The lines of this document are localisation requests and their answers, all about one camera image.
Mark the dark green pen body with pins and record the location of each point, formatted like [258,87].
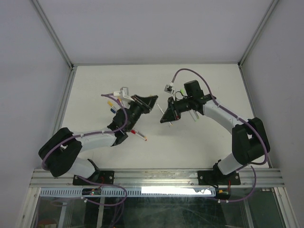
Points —
[192,115]

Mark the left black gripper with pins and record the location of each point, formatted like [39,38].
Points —
[145,103]

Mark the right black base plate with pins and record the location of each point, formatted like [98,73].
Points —
[212,178]

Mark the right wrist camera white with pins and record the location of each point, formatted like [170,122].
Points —
[169,88]

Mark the red square-cap pen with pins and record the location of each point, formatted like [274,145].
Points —
[133,132]

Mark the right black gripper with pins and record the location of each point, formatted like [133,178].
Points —
[172,113]

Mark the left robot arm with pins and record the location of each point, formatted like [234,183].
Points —
[60,153]

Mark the orange pen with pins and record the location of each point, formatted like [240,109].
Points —
[141,136]

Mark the yellow cap marker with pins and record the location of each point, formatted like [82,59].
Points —
[111,105]

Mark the aluminium front rail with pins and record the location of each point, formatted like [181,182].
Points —
[245,178]

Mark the white slotted cable duct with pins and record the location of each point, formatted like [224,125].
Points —
[152,191]

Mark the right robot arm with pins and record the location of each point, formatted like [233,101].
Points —
[249,139]

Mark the light green pen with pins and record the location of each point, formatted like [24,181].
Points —
[196,116]

